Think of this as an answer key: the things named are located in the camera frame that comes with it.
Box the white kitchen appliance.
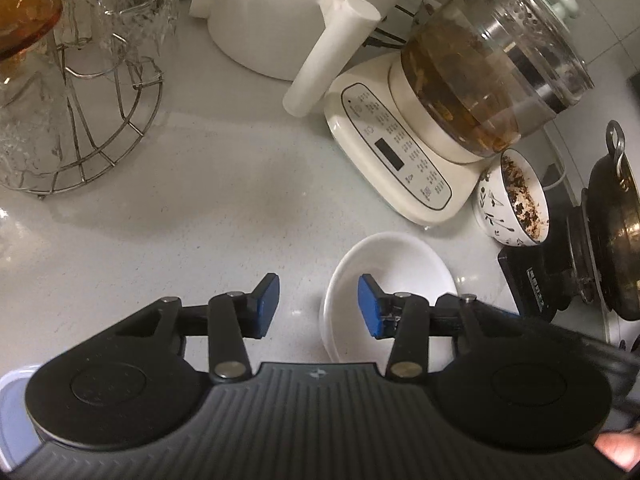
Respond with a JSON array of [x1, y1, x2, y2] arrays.
[[190, 0, 426, 117]]

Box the dark metal wok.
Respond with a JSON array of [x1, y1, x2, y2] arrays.
[[585, 120, 640, 322]]

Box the floral print bowl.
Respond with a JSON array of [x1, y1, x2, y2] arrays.
[[475, 149, 551, 248]]

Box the amber glass pitcher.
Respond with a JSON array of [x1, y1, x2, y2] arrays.
[[0, 0, 64, 63]]

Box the glass tea kettle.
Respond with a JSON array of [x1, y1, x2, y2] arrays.
[[400, 0, 596, 158]]

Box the cream tea maker base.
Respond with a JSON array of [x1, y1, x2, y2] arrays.
[[324, 52, 493, 226]]

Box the small white dish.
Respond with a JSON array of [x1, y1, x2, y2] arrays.
[[320, 232, 459, 363]]

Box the person's right hand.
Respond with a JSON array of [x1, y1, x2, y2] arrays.
[[596, 422, 640, 475]]

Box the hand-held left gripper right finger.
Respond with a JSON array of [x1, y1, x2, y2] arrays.
[[357, 273, 485, 381]]

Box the metal wire cup rack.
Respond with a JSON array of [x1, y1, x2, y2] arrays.
[[0, 0, 166, 196]]

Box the translucent plastic bowl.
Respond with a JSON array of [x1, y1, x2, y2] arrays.
[[0, 364, 41, 471]]

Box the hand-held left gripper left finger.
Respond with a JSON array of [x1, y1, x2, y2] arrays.
[[115, 273, 281, 382]]

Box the set of clear glass cups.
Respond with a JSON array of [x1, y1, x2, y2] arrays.
[[0, 0, 181, 191]]

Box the black portable stove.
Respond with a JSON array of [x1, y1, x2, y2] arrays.
[[497, 180, 640, 326]]

